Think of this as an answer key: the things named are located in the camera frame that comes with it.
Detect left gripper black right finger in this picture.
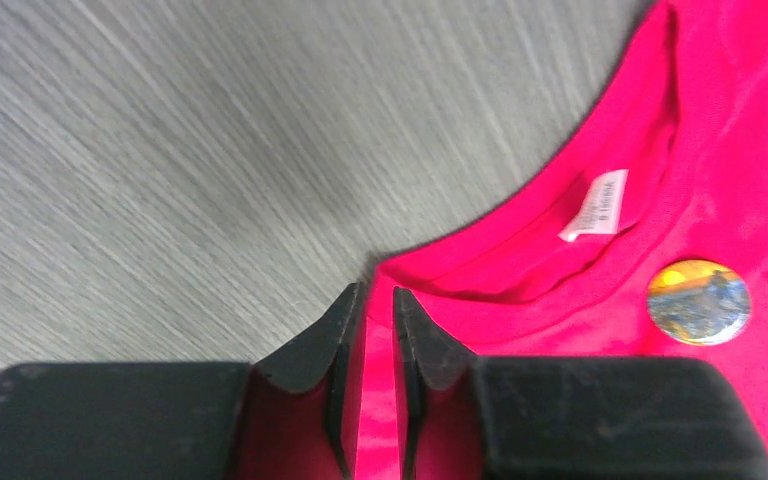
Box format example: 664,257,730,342
393,288,768,479

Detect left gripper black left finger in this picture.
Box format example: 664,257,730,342
0,283,365,479

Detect red cloth garment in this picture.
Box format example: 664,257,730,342
344,1,768,479

